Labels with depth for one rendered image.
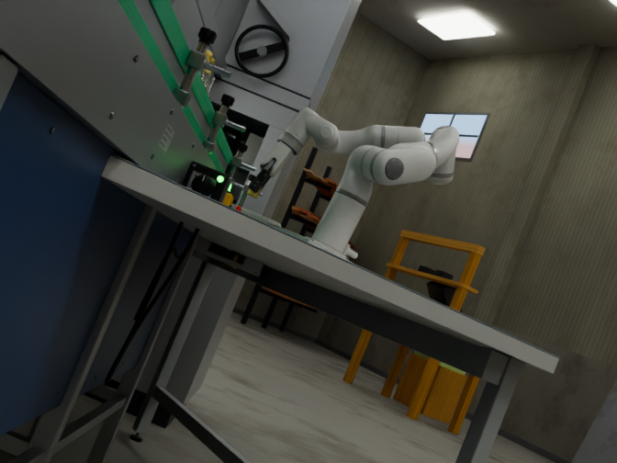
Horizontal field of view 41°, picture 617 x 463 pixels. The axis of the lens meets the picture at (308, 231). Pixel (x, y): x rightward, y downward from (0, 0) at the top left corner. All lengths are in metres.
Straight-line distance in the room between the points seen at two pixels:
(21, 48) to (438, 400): 8.62
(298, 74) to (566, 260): 8.29
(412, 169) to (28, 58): 1.59
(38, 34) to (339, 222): 1.56
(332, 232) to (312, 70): 1.25
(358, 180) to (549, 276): 9.22
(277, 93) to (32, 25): 2.63
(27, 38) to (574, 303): 10.43
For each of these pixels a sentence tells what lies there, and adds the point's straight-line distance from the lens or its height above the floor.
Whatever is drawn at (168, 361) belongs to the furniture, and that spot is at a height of 0.29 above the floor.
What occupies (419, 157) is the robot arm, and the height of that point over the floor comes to 1.13.
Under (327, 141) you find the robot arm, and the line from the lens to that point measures 2.50.
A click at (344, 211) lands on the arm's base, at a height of 0.92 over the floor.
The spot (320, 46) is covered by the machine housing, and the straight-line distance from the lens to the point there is 3.37.
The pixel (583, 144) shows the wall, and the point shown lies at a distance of 11.96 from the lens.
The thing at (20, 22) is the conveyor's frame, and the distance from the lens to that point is 0.71.
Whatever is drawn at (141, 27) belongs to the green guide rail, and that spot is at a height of 0.90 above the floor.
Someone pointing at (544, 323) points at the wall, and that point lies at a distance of 11.18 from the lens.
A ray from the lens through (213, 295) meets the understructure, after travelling 3.24.
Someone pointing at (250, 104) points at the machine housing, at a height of 1.29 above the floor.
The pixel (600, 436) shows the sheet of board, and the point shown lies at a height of 0.50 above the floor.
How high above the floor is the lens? 0.67
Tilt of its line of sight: 4 degrees up
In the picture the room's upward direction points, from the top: 22 degrees clockwise
